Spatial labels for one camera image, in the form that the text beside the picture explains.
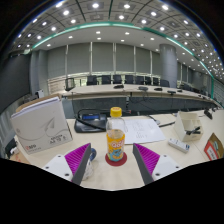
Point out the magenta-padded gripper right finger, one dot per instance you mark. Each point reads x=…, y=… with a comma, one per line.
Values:
x=150, y=160

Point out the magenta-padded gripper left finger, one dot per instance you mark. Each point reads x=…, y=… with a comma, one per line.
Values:
x=75, y=160

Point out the yellow-capped orange drink bottle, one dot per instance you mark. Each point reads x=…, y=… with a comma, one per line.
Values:
x=115, y=143

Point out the white printed paper sheet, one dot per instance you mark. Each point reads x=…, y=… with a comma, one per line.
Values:
x=143, y=131

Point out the white power strip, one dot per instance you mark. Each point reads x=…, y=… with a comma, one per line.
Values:
x=178, y=145

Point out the flat round red coaster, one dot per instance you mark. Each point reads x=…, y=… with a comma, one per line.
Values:
x=116, y=163

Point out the black desk microphone console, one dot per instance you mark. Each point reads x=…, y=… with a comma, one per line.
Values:
x=90, y=125

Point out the white cardboard paper box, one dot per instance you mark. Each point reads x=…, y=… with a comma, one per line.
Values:
x=41, y=128

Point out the white open desk organizer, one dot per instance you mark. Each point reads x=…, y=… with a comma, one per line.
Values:
x=186, y=128

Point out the red-labelled brown cardboard box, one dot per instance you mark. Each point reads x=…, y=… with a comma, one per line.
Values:
x=213, y=148

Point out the long curved conference desk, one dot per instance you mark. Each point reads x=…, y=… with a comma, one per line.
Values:
x=133, y=91

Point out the black office chairs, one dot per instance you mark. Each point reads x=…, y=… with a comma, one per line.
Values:
x=116, y=79

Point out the round ceiling lights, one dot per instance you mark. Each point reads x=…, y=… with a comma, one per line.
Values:
x=95, y=5

